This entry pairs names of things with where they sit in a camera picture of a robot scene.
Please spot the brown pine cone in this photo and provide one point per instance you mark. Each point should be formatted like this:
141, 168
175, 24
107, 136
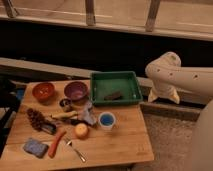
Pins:
35, 118

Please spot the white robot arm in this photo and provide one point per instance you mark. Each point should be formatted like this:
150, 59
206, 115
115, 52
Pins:
167, 74

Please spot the black metal scoop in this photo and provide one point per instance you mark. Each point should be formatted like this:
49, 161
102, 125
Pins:
49, 128

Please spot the white cup with blue inside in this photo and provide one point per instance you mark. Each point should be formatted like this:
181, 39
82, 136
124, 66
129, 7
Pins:
106, 120

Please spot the orange carrot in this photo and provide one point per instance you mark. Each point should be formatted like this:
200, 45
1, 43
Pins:
53, 147

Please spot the blue sponge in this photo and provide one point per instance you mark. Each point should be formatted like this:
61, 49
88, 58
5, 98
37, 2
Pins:
35, 147

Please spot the yellow round fruit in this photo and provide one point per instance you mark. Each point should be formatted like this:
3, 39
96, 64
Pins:
81, 130

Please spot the wooden board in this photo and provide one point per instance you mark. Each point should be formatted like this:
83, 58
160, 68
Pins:
128, 142

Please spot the green plastic tray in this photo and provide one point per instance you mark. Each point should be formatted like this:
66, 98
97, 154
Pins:
103, 84

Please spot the brown block in tray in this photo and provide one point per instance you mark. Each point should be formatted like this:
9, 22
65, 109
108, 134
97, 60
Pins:
114, 96

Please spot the grey crumpled cloth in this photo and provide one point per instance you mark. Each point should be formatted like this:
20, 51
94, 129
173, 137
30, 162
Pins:
85, 114

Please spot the small metal cup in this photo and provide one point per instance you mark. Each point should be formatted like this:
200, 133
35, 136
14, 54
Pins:
65, 104

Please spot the purple bowl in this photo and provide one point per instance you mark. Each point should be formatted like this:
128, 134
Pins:
76, 90

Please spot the dark chair at left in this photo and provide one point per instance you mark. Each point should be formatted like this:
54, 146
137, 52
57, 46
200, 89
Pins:
9, 101

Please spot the orange bowl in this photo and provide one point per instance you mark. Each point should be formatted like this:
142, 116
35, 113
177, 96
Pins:
43, 91

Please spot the silver fork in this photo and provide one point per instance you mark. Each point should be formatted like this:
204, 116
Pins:
79, 154

